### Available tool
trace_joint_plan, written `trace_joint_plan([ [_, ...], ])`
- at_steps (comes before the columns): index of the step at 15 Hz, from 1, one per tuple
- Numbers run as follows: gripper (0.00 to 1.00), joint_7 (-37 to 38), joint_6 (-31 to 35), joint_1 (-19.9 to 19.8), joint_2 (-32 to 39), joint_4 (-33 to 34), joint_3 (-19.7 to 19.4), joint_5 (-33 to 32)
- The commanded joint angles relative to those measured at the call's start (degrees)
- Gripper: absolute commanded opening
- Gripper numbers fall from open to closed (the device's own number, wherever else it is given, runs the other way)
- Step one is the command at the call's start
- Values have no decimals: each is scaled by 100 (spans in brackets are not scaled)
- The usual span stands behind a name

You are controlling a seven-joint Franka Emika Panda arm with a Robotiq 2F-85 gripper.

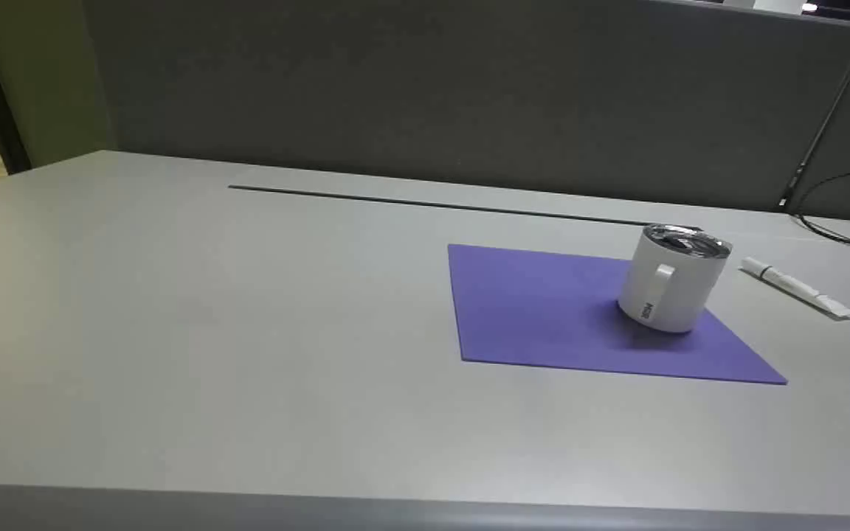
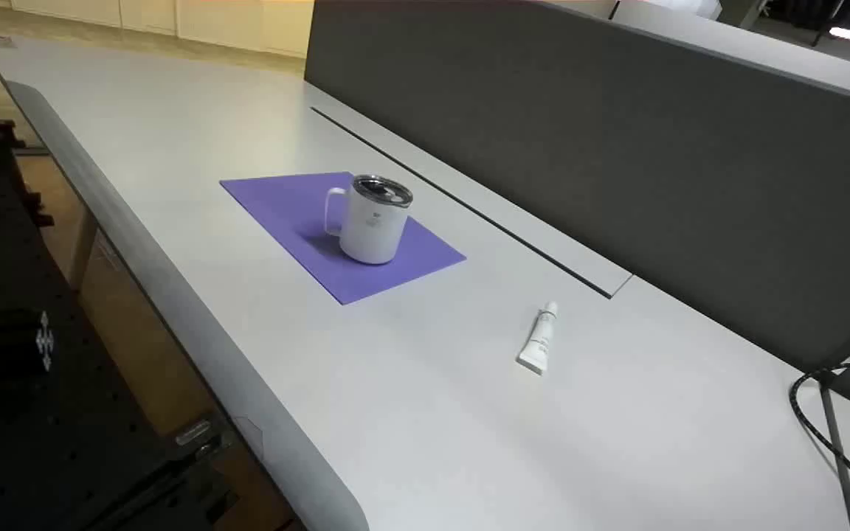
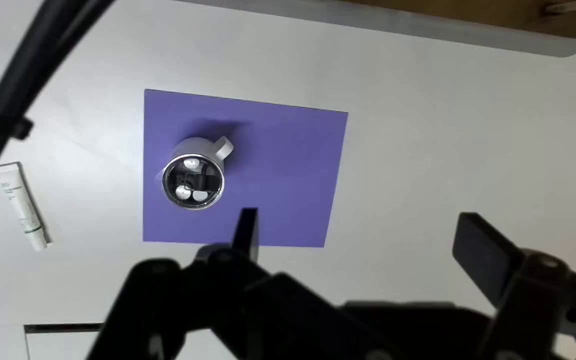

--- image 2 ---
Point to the silver round lid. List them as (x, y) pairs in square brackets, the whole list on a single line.
[(381, 189)]

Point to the small white tube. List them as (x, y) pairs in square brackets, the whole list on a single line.
[(538, 344)]

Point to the purple rectangular mat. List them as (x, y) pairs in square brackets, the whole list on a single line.
[(282, 208)]

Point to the dark gray desk partition panel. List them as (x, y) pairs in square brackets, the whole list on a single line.
[(641, 148)]

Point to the light wooden cabinets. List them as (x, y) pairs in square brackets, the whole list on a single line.
[(198, 18)]

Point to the gray desk leg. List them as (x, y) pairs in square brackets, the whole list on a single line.
[(83, 251)]

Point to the black perforated bench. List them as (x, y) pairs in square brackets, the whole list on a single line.
[(14, 392)]

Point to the gray stand pole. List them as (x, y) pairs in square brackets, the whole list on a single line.
[(839, 456)]

